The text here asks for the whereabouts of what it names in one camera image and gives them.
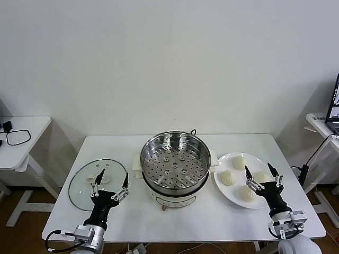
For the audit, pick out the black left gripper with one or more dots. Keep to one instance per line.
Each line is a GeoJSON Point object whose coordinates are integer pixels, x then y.
{"type": "Point", "coordinates": [102, 201]}

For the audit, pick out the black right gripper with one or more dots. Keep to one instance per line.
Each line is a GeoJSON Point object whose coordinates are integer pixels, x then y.
{"type": "Point", "coordinates": [272, 198]}

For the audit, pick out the white steamed baozi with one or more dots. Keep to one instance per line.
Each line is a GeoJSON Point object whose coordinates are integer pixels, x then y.
{"type": "Point", "coordinates": [260, 176]}
{"type": "Point", "coordinates": [239, 162]}
{"type": "Point", "coordinates": [246, 195]}
{"type": "Point", "coordinates": [230, 177]}

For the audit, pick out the round glass pot lid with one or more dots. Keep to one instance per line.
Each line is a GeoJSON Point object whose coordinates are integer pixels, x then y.
{"type": "Point", "coordinates": [79, 185]}

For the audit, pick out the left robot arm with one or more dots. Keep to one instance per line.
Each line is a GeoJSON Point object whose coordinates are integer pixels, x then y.
{"type": "Point", "coordinates": [99, 238]}

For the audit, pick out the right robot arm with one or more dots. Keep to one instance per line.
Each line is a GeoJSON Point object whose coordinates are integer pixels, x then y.
{"type": "Point", "coordinates": [296, 246]}

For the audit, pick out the perforated steel steamer basket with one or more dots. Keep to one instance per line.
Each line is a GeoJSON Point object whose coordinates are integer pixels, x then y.
{"type": "Point", "coordinates": [159, 161]}

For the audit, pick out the white round plate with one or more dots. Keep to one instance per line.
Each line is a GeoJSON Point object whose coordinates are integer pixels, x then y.
{"type": "Point", "coordinates": [225, 195]}

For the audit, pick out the small white pen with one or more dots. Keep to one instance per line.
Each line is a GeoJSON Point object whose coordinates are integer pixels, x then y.
{"type": "Point", "coordinates": [308, 128]}

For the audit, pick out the white electric cooking pot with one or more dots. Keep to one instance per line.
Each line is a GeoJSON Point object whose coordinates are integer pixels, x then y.
{"type": "Point", "coordinates": [174, 199]}

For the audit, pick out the white desk with legs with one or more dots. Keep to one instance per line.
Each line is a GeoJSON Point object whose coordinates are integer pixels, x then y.
{"type": "Point", "coordinates": [316, 125]}

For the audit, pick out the white power strip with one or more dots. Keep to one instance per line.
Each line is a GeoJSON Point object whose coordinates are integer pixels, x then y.
{"type": "Point", "coordinates": [138, 249]}

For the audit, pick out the white printed label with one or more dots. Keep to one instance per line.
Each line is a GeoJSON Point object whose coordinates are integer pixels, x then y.
{"type": "Point", "coordinates": [318, 118]}

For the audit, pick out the white side table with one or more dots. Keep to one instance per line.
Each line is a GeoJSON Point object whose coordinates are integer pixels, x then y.
{"type": "Point", "coordinates": [26, 137]}

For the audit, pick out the open grey laptop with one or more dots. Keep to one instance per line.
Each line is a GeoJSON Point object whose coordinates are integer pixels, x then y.
{"type": "Point", "coordinates": [334, 105]}

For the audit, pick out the black power adapter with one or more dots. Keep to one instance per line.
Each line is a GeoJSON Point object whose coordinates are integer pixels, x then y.
{"type": "Point", "coordinates": [7, 126]}

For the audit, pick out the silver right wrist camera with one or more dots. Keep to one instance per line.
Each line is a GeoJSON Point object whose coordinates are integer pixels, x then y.
{"type": "Point", "coordinates": [300, 215]}

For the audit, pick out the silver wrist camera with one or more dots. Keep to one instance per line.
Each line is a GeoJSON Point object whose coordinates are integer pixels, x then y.
{"type": "Point", "coordinates": [300, 215]}
{"type": "Point", "coordinates": [83, 232]}

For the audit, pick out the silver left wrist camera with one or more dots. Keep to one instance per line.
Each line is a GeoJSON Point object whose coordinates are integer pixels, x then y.
{"type": "Point", "coordinates": [83, 232]}

